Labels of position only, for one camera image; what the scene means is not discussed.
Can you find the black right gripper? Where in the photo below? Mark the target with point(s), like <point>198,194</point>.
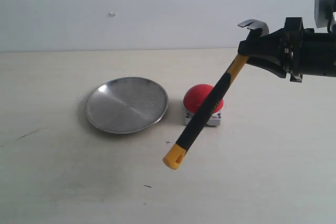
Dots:
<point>308,52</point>

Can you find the yellow black claw hammer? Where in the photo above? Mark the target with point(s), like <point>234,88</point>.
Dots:
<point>176,154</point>

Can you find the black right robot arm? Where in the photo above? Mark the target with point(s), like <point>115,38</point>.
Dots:
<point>253,24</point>

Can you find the red dome push button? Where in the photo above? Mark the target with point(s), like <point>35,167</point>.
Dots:
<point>193,99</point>

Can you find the round steel plate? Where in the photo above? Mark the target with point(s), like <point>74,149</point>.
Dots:
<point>126,105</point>

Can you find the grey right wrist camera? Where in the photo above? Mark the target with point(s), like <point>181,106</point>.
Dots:
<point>324,14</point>

